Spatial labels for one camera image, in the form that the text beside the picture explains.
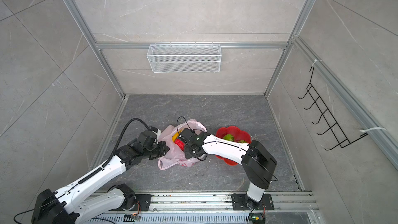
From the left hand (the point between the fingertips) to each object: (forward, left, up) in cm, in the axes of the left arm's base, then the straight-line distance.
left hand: (171, 145), depth 79 cm
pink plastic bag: (-5, -2, -4) cm, 7 cm away
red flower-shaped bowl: (+10, -40, -10) cm, 42 cm away
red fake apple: (+4, -4, -7) cm, 9 cm away
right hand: (-2, -10, -7) cm, 12 cm away
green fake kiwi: (+7, -33, -7) cm, 34 cm away
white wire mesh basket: (+53, -8, +18) cm, 57 cm away
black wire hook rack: (-5, -72, +19) cm, 75 cm away
